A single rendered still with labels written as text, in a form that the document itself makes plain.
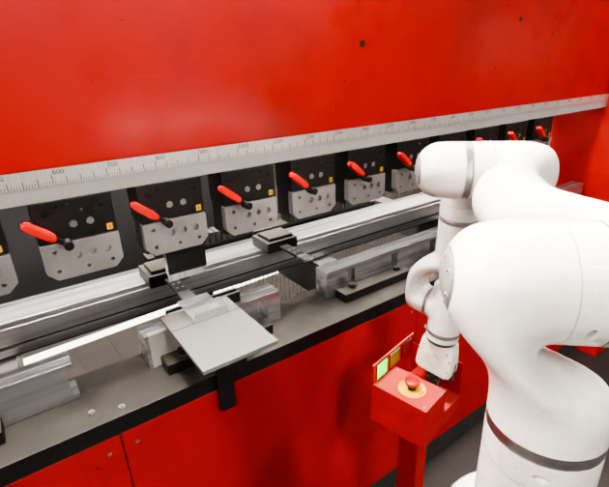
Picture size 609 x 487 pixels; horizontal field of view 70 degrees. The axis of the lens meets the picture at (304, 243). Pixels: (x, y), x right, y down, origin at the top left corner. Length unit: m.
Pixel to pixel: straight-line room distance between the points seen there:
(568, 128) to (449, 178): 1.99
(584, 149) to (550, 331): 2.30
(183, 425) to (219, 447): 0.15
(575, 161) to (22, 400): 2.56
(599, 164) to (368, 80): 1.64
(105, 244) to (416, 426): 0.86
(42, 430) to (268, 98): 0.89
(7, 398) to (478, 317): 0.98
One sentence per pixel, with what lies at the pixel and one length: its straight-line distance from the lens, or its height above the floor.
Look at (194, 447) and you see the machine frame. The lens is 1.24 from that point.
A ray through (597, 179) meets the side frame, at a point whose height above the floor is 0.99.
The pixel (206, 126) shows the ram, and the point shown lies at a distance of 1.05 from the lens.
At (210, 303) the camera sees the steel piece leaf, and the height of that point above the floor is 1.00.
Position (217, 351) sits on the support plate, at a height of 1.00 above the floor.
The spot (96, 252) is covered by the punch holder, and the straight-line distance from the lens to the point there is 1.03.
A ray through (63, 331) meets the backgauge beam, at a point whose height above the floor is 0.91.
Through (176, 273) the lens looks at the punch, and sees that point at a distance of 1.14.
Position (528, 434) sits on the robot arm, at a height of 1.22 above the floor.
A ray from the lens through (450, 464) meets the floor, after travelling 2.15.
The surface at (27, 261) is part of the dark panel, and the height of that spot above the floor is 1.04.
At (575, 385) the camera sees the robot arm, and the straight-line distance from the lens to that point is 0.53.
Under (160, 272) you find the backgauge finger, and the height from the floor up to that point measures 1.03.
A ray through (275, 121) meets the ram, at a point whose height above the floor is 1.44.
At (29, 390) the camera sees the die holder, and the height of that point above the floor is 0.94.
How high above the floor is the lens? 1.56
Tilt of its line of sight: 22 degrees down
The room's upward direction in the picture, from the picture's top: 2 degrees counter-clockwise
